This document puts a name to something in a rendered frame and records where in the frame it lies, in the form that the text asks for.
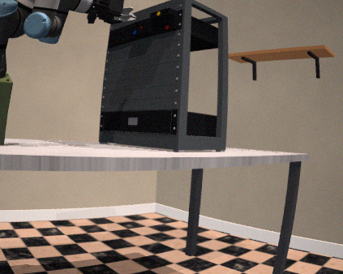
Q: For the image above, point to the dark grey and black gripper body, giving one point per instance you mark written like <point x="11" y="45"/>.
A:
<point x="104" y="10"/>

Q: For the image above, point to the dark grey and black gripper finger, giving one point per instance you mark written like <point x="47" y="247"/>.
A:
<point x="120" y="19"/>
<point x="127" y="11"/>

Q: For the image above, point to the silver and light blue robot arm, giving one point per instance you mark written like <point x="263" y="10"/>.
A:
<point x="35" y="18"/>

